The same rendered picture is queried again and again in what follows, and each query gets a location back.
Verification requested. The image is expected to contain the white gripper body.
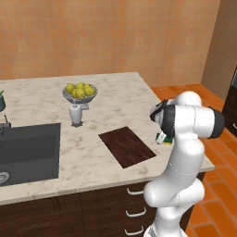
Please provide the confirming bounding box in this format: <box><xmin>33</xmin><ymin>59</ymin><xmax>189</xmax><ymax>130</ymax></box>
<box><xmin>156</xmin><ymin>132</ymin><xmax>166</xmax><ymax>145</ymax></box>

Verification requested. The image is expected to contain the green and yellow sponge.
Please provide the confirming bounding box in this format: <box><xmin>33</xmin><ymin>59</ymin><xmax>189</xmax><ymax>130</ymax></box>
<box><xmin>155</xmin><ymin>131</ymin><xmax>174</xmax><ymax>146</ymax></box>

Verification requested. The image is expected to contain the dark brown cutting board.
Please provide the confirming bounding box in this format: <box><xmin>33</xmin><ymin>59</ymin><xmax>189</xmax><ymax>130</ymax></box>
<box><xmin>97</xmin><ymin>125</ymin><xmax>157</xmax><ymax>169</ymax></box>

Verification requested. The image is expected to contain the dark wood drawer front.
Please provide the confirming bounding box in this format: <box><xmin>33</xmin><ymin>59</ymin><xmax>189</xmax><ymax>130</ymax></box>
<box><xmin>123</xmin><ymin>220</ymin><xmax>156</xmax><ymax>237</ymax></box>
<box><xmin>124</xmin><ymin>181</ymin><xmax>150</xmax><ymax>206</ymax></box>
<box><xmin>123</xmin><ymin>202</ymin><xmax>159</xmax><ymax>225</ymax></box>

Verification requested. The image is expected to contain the black appliance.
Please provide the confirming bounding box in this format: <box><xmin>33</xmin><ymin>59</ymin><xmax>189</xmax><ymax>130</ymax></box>
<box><xmin>221</xmin><ymin>65</ymin><xmax>237</xmax><ymax>139</ymax></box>

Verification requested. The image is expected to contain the white bottle with grey base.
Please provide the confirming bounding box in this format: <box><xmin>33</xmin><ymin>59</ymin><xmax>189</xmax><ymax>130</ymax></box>
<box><xmin>69</xmin><ymin>104</ymin><xmax>84</xmax><ymax>129</ymax></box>

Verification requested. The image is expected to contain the grey fruit bowl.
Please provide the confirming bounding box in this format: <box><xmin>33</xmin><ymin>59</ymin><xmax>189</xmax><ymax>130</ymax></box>
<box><xmin>61</xmin><ymin>83</ymin><xmax>99</xmax><ymax>111</ymax></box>

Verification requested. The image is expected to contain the dark wood cupboard door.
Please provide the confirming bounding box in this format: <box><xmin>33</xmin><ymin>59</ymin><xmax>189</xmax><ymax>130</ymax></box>
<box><xmin>79</xmin><ymin>185</ymin><xmax>128</xmax><ymax>237</ymax></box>
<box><xmin>0</xmin><ymin>195</ymin><xmax>83</xmax><ymax>237</ymax></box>

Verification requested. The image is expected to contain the dark grey sink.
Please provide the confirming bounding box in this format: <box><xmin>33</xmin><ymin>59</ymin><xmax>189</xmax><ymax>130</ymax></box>
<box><xmin>0</xmin><ymin>122</ymin><xmax>62</xmax><ymax>188</ymax></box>

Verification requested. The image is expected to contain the grey tap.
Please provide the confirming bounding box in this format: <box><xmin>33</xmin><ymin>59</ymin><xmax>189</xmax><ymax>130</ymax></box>
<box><xmin>0</xmin><ymin>114</ymin><xmax>12</xmax><ymax>136</ymax></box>

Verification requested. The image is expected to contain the dark green plant pot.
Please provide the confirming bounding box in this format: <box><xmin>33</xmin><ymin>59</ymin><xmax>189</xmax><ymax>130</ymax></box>
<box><xmin>0</xmin><ymin>89</ymin><xmax>6</xmax><ymax>113</ymax></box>

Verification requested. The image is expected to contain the silver drawer handle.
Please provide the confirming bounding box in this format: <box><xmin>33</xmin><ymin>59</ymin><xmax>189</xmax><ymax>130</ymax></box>
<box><xmin>124</xmin><ymin>226</ymin><xmax>145</xmax><ymax>236</ymax></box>
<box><xmin>125</xmin><ymin>207</ymin><xmax>147</xmax><ymax>218</ymax></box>
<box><xmin>126</xmin><ymin>187</ymin><xmax>145</xmax><ymax>196</ymax></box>

